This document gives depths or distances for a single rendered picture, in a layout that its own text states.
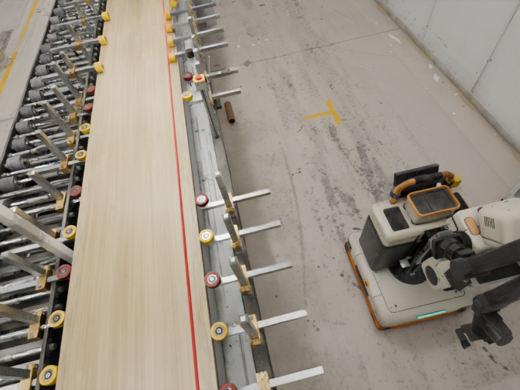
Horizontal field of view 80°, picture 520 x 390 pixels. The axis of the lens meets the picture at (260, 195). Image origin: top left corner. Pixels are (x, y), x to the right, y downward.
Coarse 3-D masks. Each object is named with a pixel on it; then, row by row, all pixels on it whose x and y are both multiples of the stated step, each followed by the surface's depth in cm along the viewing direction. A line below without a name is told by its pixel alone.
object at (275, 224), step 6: (276, 222) 177; (246, 228) 177; (252, 228) 176; (258, 228) 176; (264, 228) 175; (270, 228) 177; (222, 234) 176; (228, 234) 176; (240, 234) 175; (246, 234) 176; (216, 240) 174; (222, 240) 175
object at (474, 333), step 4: (472, 320) 115; (464, 324) 119; (468, 324) 119; (472, 324) 115; (476, 324) 113; (464, 328) 118; (468, 328) 117; (472, 328) 116; (476, 328) 113; (480, 328) 112; (468, 332) 116; (472, 332) 116; (476, 332) 114; (480, 332) 113; (484, 332) 112; (468, 336) 115; (472, 336) 115; (476, 336) 114; (480, 336) 114; (484, 336) 113; (488, 336) 114; (472, 340) 114
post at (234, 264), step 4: (236, 256) 134; (232, 260) 133; (236, 260) 133; (232, 264) 132; (236, 264) 133; (232, 268) 136; (236, 268) 137; (240, 268) 139; (236, 272) 141; (240, 272) 142; (236, 276) 145; (240, 276) 146; (244, 276) 149; (240, 280) 150; (244, 280) 151; (240, 284) 155; (244, 284) 156; (248, 292) 168
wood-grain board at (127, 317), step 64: (128, 0) 343; (128, 64) 272; (128, 128) 226; (128, 192) 193; (192, 192) 188; (128, 256) 169; (192, 256) 164; (64, 320) 153; (128, 320) 149; (64, 384) 137; (128, 384) 134; (192, 384) 132
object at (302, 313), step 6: (294, 312) 151; (300, 312) 150; (270, 318) 150; (276, 318) 150; (282, 318) 150; (288, 318) 149; (294, 318) 149; (258, 324) 149; (264, 324) 149; (270, 324) 149; (234, 330) 149; (240, 330) 149; (228, 336) 148
